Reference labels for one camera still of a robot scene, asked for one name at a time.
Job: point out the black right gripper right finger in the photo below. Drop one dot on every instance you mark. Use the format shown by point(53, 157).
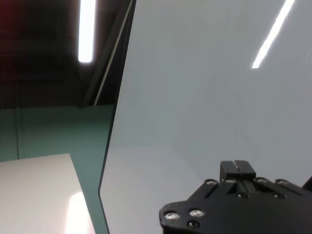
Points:
point(246, 169)

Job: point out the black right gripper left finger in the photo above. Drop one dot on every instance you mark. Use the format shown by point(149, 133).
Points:
point(229, 168)

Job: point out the white side table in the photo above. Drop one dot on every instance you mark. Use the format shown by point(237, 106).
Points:
point(36, 195)

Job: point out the ceiling light bar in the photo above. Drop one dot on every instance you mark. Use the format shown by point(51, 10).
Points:
point(86, 31)

